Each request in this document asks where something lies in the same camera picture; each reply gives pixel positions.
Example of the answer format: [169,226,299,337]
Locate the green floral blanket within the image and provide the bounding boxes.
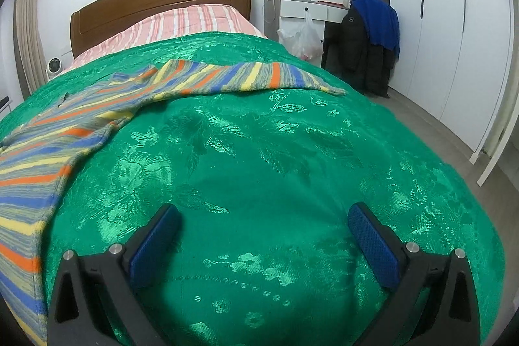
[0,30,505,346]

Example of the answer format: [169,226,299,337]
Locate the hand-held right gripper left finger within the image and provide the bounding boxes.
[44,203,182,346]

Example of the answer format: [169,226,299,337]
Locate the white plastic bag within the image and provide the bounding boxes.
[277,7,324,61]

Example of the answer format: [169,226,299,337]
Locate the pink striped pillow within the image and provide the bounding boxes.
[63,4,268,73]

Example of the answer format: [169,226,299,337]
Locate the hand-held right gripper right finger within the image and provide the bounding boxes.
[347,202,481,346]

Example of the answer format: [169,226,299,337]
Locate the striped knit sweater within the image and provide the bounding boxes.
[0,60,346,334]

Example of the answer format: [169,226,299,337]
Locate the small white fan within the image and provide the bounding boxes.
[46,57,61,81]

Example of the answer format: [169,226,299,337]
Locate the white door frame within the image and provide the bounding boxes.
[468,87,515,186]

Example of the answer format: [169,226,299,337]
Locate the white wardrobe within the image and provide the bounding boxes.
[361,0,515,152]

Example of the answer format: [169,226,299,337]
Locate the blue garment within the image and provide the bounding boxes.
[349,0,400,61]

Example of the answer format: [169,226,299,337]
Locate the beige curtain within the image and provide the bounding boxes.
[13,0,49,99]

